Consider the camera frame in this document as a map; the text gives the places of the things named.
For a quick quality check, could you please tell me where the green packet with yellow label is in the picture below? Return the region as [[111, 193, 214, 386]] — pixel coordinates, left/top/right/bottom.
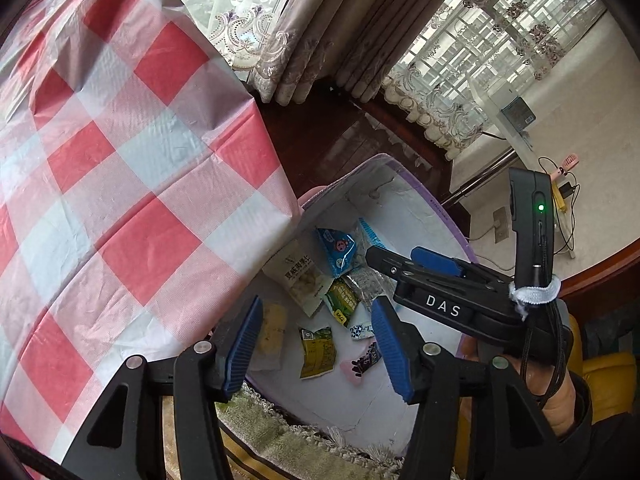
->
[[324, 279, 362, 327]]

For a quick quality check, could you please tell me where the white packet with nut picture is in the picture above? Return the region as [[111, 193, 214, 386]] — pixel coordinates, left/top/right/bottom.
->
[[261, 239, 332, 319]]

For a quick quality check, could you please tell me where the clear cake slice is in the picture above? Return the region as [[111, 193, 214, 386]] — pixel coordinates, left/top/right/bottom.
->
[[252, 301, 289, 372]]

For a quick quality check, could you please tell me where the yellow cushion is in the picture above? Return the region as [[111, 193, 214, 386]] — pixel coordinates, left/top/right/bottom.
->
[[454, 312, 639, 480]]

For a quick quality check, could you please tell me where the embroidered lace curtain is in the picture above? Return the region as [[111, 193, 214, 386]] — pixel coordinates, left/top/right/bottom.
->
[[164, 0, 312, 72], [381, 0, 607, 162]]

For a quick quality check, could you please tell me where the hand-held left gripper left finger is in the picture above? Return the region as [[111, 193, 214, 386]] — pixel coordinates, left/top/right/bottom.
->
[[60, 295, 264, 480]]

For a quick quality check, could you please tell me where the red white checked tablecloth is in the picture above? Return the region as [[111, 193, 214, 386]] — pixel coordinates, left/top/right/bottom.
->
[[0, 0, 301, 480]]

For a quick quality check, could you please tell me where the beige floor socket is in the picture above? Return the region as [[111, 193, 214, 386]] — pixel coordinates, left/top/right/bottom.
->
[[492, 207, 512, 242]]

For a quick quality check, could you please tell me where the pink snack packet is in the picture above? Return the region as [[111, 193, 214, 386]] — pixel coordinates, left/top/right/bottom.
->
[[339, 341, 385, 387]]

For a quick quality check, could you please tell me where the person's right forearm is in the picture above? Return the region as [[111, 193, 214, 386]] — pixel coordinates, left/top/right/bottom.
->
[[550, 374, 640, 480]]

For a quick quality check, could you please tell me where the purple rimmed white basket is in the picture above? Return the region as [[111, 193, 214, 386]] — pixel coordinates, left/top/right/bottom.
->
[[246, 152, 482, 457]]

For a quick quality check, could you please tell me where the black cable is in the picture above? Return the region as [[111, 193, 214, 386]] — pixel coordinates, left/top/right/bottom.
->
[[536, 156, 582, 262]]

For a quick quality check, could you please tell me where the brown drape curtain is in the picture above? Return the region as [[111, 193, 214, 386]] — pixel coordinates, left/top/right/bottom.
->
[[246, 0, 472, 107]]

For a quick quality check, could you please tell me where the striped plush cushion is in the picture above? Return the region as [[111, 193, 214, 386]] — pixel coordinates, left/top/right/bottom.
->
[[162, 384, 418, 480]]

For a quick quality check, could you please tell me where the yellow green snack packet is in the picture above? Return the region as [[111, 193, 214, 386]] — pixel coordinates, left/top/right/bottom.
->
[[298, 326, 337, 380]]

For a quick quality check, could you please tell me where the white standing appliance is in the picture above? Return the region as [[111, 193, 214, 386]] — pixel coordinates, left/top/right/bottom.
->
[[466, 71, 537, 172]]

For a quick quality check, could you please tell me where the person's right hand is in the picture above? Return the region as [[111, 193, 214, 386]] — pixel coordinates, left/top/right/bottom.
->
[[457, 332, 582, 442]]

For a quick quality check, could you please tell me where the small grey box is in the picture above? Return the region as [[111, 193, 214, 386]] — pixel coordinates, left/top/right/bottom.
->
[[500, 97, 537, 134]]

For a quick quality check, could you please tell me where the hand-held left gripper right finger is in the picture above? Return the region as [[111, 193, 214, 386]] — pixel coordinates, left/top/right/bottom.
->
[[371, 296, 576, 480]]

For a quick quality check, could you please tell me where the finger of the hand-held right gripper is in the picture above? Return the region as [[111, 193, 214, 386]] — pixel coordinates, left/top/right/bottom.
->
[[410, 246, 517, 285], [365, 245, 482, 287]]

